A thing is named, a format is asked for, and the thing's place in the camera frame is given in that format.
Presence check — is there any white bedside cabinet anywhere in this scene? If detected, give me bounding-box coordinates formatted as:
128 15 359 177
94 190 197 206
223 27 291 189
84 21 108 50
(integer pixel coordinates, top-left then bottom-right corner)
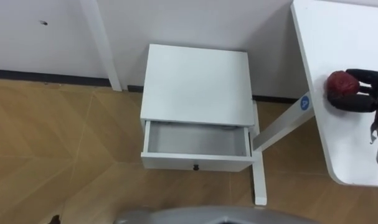
139 44 255 172

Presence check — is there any open white cabinet drawer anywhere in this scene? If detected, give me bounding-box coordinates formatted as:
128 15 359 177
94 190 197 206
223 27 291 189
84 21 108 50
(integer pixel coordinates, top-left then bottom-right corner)
140 119 255 172

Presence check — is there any red soft toy fruit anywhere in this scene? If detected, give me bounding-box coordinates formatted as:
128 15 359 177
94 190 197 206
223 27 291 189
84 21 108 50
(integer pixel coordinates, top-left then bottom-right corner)
326 70 361 100

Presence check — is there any white desk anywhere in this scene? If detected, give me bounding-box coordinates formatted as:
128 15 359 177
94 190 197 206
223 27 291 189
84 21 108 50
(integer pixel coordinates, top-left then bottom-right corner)
250 0 378 207

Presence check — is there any robot body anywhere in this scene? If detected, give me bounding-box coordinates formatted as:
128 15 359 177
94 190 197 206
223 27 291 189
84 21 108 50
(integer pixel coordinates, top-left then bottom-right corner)
113 205 320 224

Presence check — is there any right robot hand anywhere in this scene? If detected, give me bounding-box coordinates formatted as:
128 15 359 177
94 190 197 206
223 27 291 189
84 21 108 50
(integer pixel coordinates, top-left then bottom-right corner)
326 68 378 113

